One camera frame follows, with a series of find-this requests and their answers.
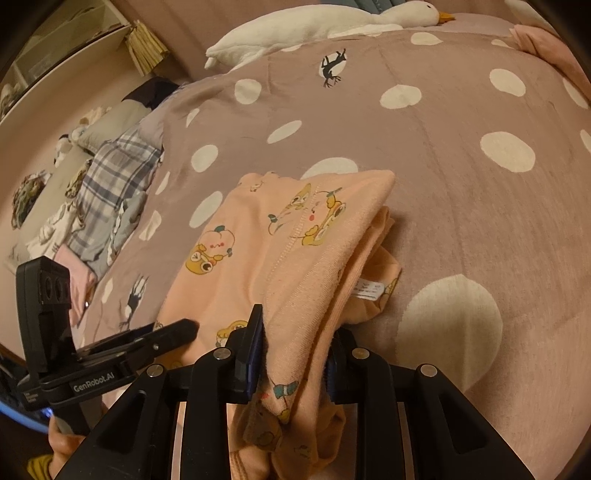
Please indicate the peach printed small garment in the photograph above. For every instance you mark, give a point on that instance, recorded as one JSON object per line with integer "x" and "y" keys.
{"x": 277, "y": 258}

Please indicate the mauve polka dot blanket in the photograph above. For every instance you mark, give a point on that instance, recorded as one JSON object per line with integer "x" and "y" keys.
{"x": 415, "y": 184}

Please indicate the pink folded cloth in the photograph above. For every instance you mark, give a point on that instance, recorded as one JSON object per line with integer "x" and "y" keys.
{"x": 549, "y": 48}

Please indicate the teal pillow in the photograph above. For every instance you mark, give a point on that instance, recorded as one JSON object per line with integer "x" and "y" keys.
{"x": 364, "y": 4}

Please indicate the dark cloth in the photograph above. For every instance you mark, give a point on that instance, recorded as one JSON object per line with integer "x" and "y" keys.
{"x": 154, "y": 92}

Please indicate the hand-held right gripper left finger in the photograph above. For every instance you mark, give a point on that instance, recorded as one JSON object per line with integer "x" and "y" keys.
{"x": 254, "y": 355}

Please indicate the white goose plush toy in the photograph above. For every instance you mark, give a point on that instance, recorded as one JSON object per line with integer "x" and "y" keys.
{"x": 295, "y": 27}

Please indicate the grey green pillow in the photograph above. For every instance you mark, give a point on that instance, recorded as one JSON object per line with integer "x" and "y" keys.
{"x": 115, "y": 122}

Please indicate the light pink cloth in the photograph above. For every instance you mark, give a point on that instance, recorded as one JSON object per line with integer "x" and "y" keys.
{"x": 76, "y": 270}

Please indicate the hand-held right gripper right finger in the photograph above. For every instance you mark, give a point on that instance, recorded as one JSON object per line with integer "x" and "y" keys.
{"x": 351, "y": 369}

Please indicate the white shelf unit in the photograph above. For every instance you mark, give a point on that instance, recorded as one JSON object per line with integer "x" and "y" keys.
{"x": 51, "y": 46}

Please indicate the person's left hand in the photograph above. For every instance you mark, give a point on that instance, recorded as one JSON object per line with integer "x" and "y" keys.
{"x": 64, "y": 447}

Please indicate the floral patterned cloth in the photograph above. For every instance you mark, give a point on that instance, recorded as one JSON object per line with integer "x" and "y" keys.
{"x": 30, "y": 198}

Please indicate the blue plaid cloth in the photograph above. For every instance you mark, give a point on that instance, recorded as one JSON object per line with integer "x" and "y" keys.
{"x": 115, "y": 184}

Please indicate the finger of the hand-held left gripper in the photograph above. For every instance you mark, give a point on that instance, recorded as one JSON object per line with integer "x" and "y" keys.
{"x": 152, "y": 337}

